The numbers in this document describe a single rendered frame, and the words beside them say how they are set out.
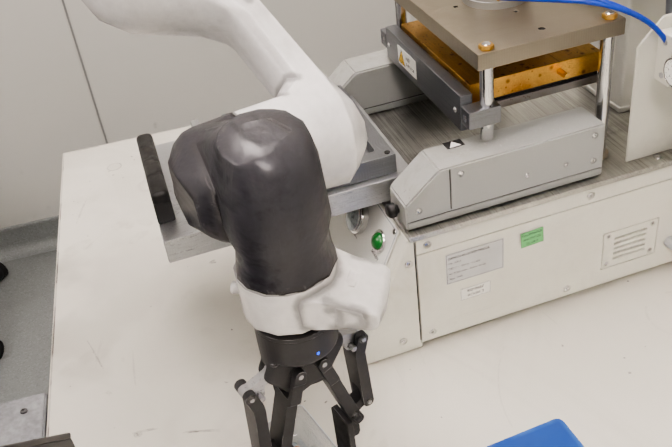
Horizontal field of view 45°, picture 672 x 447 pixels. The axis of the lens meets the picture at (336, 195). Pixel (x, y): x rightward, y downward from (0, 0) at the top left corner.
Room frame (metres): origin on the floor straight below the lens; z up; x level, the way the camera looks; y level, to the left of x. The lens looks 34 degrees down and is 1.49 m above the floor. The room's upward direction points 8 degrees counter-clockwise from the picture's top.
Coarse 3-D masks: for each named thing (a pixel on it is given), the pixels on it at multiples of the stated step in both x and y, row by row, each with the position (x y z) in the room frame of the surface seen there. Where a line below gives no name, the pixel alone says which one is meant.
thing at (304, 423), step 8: (296, 416) 0.63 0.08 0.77; (304, 416) 0.63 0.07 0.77; (296, 424) 0.62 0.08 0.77; (304, 424) 0.62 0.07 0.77; (312, 424) 0.62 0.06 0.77; (296, 432) 0.61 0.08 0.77; (304, 432) 0.61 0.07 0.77; (312, 432) 0.60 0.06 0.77; (320, 432) 0.60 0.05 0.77; (296, 440) 0.60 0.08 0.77; (304, 440) 0.59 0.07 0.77; (312, 440) 0.59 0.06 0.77; (320, 440) 0.59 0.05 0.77; (328, 440) 0.59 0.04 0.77
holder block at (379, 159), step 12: (348, 96) 0.95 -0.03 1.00; (372, 132) 0.85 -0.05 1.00; (372, 144) 0.83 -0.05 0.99; (384, 144) 0.82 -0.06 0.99; (372, 156) 0.80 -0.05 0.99; (384, 156) 0.80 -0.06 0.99; (360, 168) 0.79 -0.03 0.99; (372, 168) 0.79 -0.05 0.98; (384, 168) 0.80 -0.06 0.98; (396, 168) 0.80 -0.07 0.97; (360, 180) 0.79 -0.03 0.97
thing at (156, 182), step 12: (144, 144) 0.87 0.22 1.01; (144, 156) 0.84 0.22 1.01; (156, 156) 0.84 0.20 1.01; (144, 168) 0.82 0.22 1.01; (156, 168) 0.81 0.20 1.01; (156, 180) 0.79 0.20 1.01; (156, 192) 0.76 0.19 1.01; (168, 192) 0.77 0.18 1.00; (156, 204) 0.76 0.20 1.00; (168, 204) 0.76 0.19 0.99; (156, 216) 0.76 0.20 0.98; (168, 216) 0.76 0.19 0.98
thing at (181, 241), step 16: (352, 96) 1.00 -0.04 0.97; (160, 144) 0.94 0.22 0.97; (160, 160) 0.90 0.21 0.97; (400, 160) 0.82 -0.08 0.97; (384, 176) 0.79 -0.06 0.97; (336, 192) 0.77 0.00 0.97; (352, 192) 0.77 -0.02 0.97; (368, 192) 0.78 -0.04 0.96; (384, 192) 0.78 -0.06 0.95; (176, 208) 0.78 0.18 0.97; (336, 208) 0.77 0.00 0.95; (352, 208) 0.77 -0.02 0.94; (160, 224) 0.76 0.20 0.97; (176, 224) 0.75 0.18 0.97; (176, 240) 0.73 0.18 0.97; (192, 240) 0.73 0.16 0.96; (208, 240) 0.73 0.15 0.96; (176, 256) 0.72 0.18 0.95; (192, 256) 0.73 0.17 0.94
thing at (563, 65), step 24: (408, 24) 1.01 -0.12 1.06; (432, 48) 0.93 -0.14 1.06; (576, 48) 0.87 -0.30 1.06; (456, 72) 0.85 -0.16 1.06; (504, 72) 0.84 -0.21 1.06; (528, 72) 0.84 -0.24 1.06; (552, 72) 0.84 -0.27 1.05; (576, 72) 0.85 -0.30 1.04; (504, 96) 0.83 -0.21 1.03; (528, 96) 0.84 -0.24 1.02
